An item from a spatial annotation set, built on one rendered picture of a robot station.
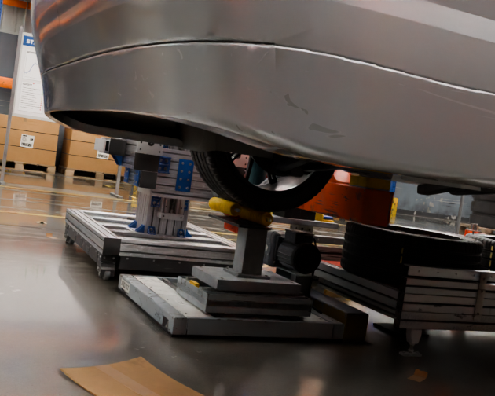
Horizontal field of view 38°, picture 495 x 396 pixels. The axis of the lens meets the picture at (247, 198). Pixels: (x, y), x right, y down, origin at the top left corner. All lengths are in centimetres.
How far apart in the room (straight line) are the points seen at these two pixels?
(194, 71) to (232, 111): 11
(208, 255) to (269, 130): 287
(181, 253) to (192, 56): 275
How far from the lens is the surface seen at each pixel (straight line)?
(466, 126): 124
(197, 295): 302
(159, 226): 416
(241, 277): 308
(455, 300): 327
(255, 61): 110
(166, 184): 393
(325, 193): 347
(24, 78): 931
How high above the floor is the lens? 73
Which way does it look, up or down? 3 degrees down
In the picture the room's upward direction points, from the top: 8 degrees clockwise
